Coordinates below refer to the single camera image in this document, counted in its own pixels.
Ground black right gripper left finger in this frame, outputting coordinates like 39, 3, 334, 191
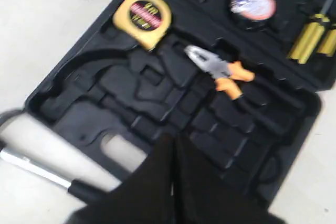
66, 134, 174, 223

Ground claw hammer black grip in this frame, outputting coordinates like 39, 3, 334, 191
1, 109, 118, 204

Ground black plastic tool case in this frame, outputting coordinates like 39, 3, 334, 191
25, 0, 335, 208

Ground yellow tape measure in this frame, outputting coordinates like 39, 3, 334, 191
112, 0, 172, 51

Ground orange handled pliers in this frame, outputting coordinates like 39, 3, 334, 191
184, 45, 255, 100

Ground black electrical tape roll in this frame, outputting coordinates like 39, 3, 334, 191
229, 0, 277, 30

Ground yellow black screwdriver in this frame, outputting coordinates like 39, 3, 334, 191
317, 23, 336, 57
288, 0, 334, 65

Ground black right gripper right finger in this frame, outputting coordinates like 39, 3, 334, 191
173, 136, 284, 223

